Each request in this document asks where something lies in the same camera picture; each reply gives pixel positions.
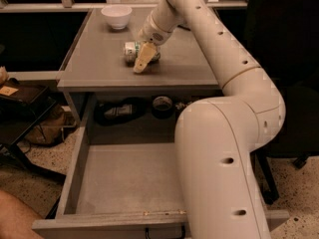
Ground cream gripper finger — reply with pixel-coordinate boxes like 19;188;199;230
134;42;158;73

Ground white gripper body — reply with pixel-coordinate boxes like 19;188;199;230
138;15;171;46

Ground green white 7up can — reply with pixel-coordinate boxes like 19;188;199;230
123;41;161;65

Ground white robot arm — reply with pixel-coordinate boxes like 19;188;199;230
134;0;285;239

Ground open grey top drawer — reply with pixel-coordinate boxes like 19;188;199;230
33;134;289;239

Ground white bowl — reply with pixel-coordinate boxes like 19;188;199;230
101;4;133;30

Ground dark tape roll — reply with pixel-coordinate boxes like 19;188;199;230
152;96;173;119

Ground small crumpled foil piece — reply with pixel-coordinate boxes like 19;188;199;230
174;102;190;111

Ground grey cabinet desk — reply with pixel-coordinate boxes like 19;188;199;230
58;8;221;144

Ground brown bag on floor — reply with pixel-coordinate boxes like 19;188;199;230
25;105;76;146

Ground black office chair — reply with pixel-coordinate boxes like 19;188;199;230
244;0;319;204

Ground black side table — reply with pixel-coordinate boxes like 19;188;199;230
0;79;66;183

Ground person's bare leg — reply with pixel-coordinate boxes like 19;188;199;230
0;190;44;239

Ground black coiled cable bundle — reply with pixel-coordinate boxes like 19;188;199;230
93;97;148;127

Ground black drawer handle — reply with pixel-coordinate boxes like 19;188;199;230
145;226;186;239

